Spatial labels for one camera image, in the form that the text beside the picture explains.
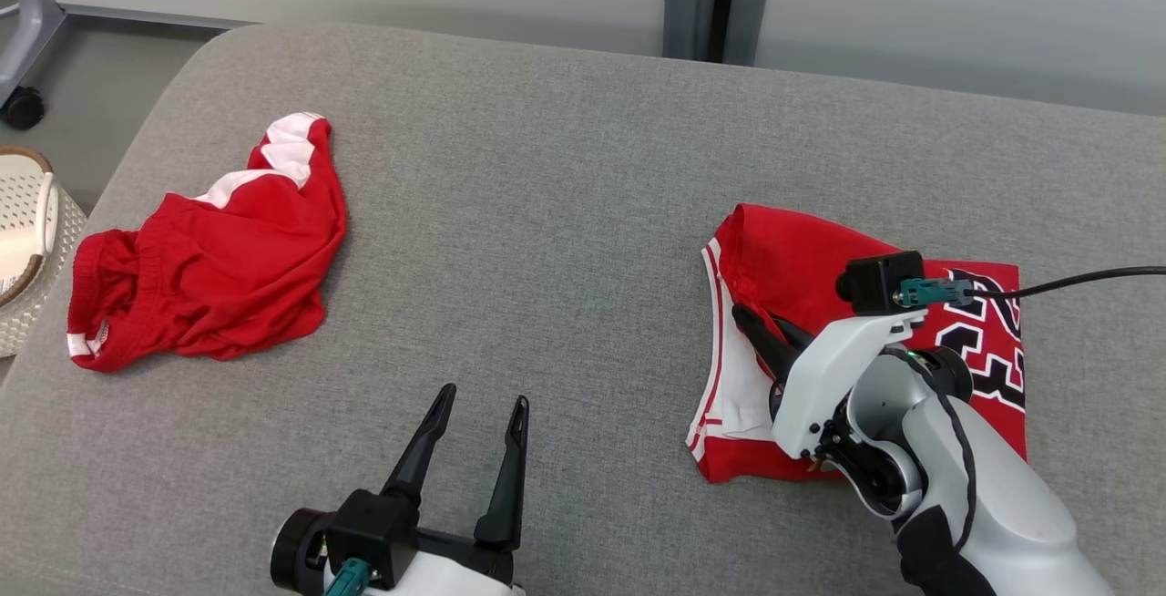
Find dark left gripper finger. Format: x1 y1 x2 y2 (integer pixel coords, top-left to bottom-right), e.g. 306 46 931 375
474 396 530 551
381 384 456 506

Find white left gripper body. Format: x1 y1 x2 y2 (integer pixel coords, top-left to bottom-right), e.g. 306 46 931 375
369 530 527 596

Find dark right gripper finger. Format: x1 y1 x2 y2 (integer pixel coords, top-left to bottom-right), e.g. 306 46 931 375
731 303 798 385
770 318 814 351

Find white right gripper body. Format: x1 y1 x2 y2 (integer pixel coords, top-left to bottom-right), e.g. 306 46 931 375
772 309 926 460

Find red basketball jersey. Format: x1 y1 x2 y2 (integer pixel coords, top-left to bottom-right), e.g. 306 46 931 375
686 203 1028 485

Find red white-striped shorts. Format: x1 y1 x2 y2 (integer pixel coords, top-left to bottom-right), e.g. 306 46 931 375
66 112 348 373

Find cream woven laundry basket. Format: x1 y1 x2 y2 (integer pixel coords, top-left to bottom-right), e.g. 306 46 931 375
0 146 89 358

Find left camera cable teal plug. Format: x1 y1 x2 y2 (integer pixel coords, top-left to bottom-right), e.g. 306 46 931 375
323 558 374 596

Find camera cable teal plug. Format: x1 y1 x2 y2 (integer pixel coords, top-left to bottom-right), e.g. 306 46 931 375
323 558 374 596
897 266 1166 310

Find right camera cable teal plug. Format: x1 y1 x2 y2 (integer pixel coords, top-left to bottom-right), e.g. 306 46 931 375
897 266 1166 310

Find grey cylindrical post foot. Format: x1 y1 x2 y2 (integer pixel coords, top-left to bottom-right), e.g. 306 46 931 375
722 0 769 67
663 0 700 60

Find grey metal frame with casters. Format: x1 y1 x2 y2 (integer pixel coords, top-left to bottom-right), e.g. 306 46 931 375
0 0 65 130

